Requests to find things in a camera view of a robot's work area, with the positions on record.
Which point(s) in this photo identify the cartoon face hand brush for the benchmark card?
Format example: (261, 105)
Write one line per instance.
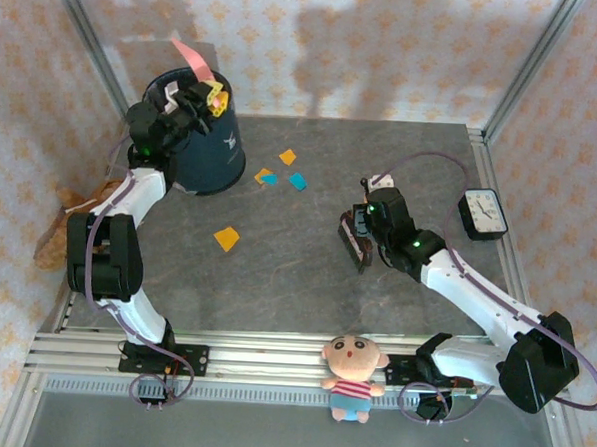
(354, 254)

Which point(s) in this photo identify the pink plastic dustpan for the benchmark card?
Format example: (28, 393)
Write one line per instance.
(192, 60)

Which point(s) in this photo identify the blue paper scrap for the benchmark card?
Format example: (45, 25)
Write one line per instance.
(298, 181)
(270, 180)

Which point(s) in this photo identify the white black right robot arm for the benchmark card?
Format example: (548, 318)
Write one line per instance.
(475, 293)

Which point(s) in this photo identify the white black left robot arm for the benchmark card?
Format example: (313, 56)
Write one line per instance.
(130, 194)

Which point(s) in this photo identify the dark blue trash bin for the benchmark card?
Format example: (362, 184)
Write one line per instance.
(211, 164)

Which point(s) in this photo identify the black square alarm clock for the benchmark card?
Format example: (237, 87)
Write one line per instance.
(484, 213)

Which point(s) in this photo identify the cartoon boy plush doll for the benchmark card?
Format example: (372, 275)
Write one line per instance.
(354, 359)

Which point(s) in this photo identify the brown teddy bear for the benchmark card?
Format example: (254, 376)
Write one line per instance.
(52, 250)

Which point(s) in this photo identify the perforated metal strip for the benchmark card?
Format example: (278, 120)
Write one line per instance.
(269, 394)

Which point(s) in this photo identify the grey metal lower panel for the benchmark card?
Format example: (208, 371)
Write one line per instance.
(267, 432)

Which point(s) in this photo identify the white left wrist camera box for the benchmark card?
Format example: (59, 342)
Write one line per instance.
(170, 96)

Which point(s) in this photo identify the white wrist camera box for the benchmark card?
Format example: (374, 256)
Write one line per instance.
(170, 96)
(383, 182)

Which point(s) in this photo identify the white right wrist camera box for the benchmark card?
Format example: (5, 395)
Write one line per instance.
(383, 182)

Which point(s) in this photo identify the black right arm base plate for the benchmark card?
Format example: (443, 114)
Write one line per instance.
(401, 371)

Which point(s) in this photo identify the aluminium mounting rail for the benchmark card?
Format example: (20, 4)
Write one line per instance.
(271, 362)

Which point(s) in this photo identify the aluminium frame post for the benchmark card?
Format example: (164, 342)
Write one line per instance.
(545, 46)
(74, 1)

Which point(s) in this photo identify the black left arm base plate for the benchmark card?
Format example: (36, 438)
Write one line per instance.
(196, 358)

